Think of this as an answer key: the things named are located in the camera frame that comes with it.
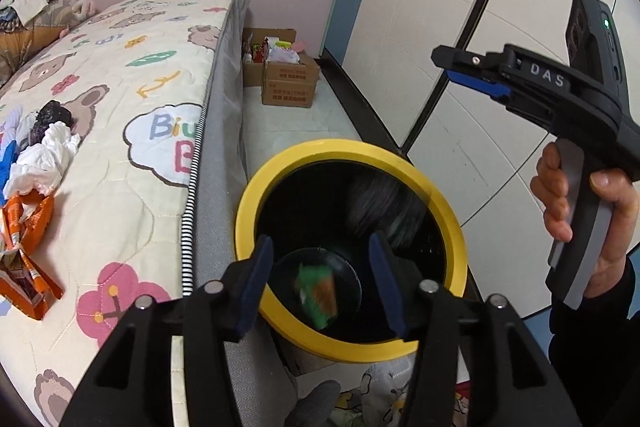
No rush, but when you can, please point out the green silver foil wrapper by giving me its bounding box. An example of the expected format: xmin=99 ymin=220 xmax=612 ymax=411
xmin=295 ymin=265 xmax=337 ymax=331

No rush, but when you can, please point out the yellow-rimmed black trash bin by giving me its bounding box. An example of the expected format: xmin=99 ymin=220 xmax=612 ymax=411
xmin=234 ymin=139 xmax=468 ymax=363

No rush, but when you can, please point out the orange snack wrapper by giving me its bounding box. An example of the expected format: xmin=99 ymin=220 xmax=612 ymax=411
xmin=1 ymin=190 xmax=63 ymax=321

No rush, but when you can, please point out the white tissue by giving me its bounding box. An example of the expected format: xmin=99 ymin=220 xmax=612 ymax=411
xmin=34 ymin=121 xmax=81 ymax=171

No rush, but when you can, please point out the blue glove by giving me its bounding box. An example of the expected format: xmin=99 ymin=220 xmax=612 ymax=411
xmin=0 ymin=140 xmax=20 ymax=206

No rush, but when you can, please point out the dark purple plastic bag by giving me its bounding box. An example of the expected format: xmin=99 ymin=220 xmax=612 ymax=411
xmin=28 ymin=100 xmax=74 ymax=145

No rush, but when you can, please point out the pale grey cloth scrap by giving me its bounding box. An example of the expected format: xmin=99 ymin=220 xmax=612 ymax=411
xmin=1 ymin=105 xmax=38 ymax=154

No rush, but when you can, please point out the black sleeve forearm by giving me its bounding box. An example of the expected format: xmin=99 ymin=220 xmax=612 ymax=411
xmin=549 ymin=261 xmax=639 ymax=426

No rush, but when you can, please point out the person's right hand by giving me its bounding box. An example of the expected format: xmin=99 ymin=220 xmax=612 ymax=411
xmin=529 ymin=141 xmax=640 ymax=301

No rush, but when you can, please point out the cardboard box with items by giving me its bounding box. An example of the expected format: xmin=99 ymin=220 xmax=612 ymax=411
xmin=242 ymin=27 xmax=297 ymax=88

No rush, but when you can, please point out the bed with cartoon bear quilt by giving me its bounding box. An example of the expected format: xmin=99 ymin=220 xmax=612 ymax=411
xmin=1 ymin=0 xmax=248 ymax=426

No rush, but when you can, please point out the orange grey folded duvet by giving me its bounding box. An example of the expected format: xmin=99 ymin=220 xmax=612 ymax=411
xmin=0 ymin=0 xmax=77 ymax=86

